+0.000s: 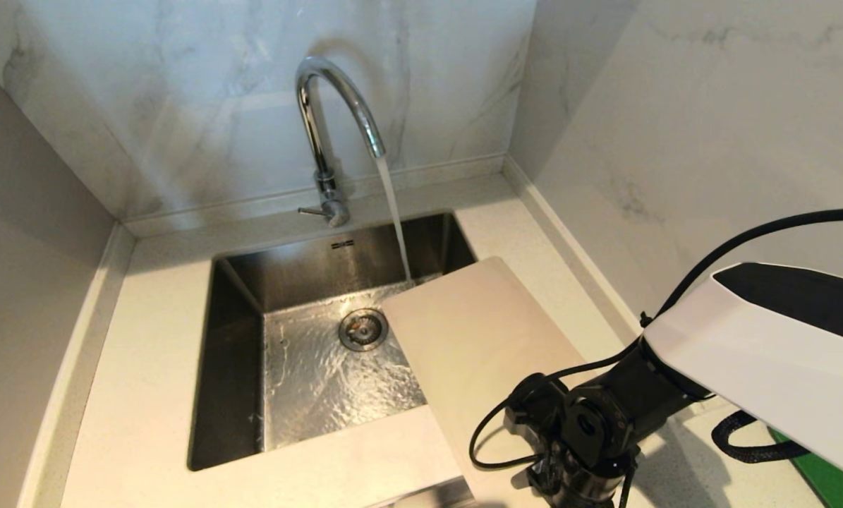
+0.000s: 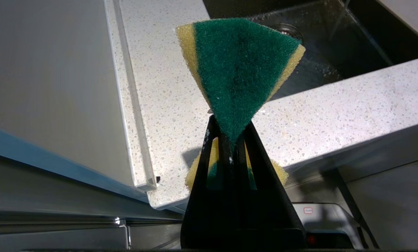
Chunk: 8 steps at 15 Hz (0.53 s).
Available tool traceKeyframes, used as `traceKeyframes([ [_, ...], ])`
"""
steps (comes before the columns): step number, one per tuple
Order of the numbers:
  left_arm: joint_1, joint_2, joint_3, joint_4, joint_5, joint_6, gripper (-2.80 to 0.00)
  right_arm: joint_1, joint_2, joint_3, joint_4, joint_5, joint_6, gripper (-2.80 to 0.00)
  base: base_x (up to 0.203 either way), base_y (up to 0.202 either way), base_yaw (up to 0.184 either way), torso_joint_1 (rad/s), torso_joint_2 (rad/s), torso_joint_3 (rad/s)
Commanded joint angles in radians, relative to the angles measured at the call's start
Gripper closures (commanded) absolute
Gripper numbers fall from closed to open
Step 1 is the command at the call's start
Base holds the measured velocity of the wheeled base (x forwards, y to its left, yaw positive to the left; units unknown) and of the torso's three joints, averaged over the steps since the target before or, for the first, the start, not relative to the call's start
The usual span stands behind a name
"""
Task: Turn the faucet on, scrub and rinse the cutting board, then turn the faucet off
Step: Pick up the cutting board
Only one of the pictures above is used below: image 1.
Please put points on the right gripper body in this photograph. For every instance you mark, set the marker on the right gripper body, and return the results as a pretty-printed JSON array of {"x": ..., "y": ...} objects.
[{"x": 583, "y": 483}]

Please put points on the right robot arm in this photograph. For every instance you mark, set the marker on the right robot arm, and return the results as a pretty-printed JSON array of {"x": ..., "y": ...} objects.
[{"x": 760, "y": 353}]

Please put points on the pale beige cutting board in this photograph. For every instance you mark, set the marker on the pale beige cutting board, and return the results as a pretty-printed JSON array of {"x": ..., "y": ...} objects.
[{"x": 477, "y": 339}]

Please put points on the chrome gooseneck faucet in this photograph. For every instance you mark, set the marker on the chrome gooseneck faucet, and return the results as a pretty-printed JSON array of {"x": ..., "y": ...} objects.
[{"x": 315, "y": 120}]

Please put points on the green mat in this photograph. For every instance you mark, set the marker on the green mat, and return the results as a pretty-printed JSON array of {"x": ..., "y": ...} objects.
[{"x": 827, "y": 480}]

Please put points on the round metal drain strainer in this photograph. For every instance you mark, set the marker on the round metal drain strainer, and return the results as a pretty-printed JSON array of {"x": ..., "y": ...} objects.
[{"x": 362, "y": 329}]

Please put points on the stainless steel sink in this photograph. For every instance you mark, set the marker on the stainless steel sink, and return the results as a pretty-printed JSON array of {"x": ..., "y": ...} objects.
[{"x": 308, "y": 381}]

